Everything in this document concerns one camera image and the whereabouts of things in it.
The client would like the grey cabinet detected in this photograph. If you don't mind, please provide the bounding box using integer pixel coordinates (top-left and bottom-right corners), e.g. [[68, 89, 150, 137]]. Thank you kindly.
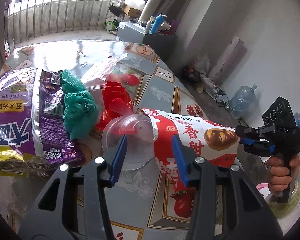
[[116, 22, 176, 61]]

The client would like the red snack wrapper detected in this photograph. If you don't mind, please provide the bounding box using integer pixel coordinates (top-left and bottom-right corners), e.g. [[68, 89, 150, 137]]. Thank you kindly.
[[95, 81, 133, 131]]

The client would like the floor clutter pile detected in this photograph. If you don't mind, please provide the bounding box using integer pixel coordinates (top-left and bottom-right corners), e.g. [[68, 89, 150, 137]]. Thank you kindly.
[[182, 54, 229, 107]]

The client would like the red white snack bag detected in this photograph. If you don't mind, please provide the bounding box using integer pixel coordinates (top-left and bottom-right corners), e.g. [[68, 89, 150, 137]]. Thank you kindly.
[[142, 108, 239, 191]]

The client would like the green plastic bag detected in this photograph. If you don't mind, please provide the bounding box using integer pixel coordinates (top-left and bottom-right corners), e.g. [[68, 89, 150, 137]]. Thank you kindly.
[[60, 70, 99, 140]]

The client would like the person's right hand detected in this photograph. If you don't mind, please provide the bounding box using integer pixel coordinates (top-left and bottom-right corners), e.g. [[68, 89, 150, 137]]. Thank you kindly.
[[267, 154, 300, 196]]

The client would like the pink flat box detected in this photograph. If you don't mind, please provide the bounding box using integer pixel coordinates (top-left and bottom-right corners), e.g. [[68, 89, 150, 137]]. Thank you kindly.
[[209, 36, 247, 85]]

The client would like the blue bottle on cabinet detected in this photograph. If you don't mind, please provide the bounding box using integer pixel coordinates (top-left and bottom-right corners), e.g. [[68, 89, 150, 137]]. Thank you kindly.
[[150, 14, 167, 34]]

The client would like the clear plastic wrapper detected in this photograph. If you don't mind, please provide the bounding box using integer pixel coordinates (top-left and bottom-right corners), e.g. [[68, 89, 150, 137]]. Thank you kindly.
[[80, 53, 127, 91]]

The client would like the yellow snack wrapper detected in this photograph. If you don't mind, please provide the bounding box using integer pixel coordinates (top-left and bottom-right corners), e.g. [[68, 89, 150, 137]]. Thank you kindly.
[[0, 146, 51, 177]]

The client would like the clear plastic cup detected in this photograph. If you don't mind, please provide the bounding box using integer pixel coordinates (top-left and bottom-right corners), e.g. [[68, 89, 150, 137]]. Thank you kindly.
[[101, 114, 154, 170]]

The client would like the large water jug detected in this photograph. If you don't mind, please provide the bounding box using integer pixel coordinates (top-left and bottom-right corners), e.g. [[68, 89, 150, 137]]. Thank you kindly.
[[228, 85, 257, 119]]

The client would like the cardboard box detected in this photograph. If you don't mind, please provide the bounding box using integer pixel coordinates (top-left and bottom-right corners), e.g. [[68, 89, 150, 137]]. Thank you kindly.
[[121, 4, 142, 18]]

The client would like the purple snack bag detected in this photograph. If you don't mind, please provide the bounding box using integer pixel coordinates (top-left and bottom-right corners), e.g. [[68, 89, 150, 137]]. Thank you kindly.
[[0, 67, 85, 164]]

